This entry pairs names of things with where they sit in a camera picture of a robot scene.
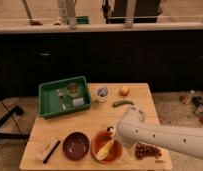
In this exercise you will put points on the dark purple bowl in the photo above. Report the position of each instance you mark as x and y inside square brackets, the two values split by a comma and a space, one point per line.
[75, 146]

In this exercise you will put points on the white cup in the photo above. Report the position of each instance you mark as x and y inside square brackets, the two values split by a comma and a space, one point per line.
[102, 94]

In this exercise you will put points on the glass jar in tray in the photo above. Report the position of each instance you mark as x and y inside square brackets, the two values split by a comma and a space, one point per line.
[73, 89]

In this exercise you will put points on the white black brush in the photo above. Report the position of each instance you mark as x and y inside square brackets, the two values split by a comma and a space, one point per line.
[47, 148]

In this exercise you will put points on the white handled knife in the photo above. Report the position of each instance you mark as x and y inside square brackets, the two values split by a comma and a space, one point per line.
[111, 129]

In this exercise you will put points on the black chair base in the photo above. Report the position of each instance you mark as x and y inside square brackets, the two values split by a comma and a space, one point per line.
[9, 115]

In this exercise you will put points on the orange bowl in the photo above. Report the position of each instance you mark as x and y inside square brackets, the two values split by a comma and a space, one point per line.
[99, 140]

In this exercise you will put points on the green box on shelf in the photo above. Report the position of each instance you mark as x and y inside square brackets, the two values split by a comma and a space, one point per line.
[82, 19]

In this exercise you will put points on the bunch of red grapes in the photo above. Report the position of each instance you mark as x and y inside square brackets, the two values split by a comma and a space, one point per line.
[143, 150]

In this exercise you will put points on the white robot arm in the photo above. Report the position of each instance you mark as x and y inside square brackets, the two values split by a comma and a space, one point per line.
[132, 128]

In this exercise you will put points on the yellow banana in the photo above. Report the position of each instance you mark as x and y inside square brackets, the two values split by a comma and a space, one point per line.
[104, 151]

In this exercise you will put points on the green chili pepper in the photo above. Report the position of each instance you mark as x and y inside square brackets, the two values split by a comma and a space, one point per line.
[122, 102]

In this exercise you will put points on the green plastic tray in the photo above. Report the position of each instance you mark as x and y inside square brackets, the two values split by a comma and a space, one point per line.
[54, 99]

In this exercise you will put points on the grey sponge block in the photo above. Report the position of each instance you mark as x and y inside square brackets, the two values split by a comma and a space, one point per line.
[78, 101]

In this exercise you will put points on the small orange fruit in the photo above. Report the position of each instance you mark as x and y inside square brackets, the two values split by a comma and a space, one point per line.
[124, 91]

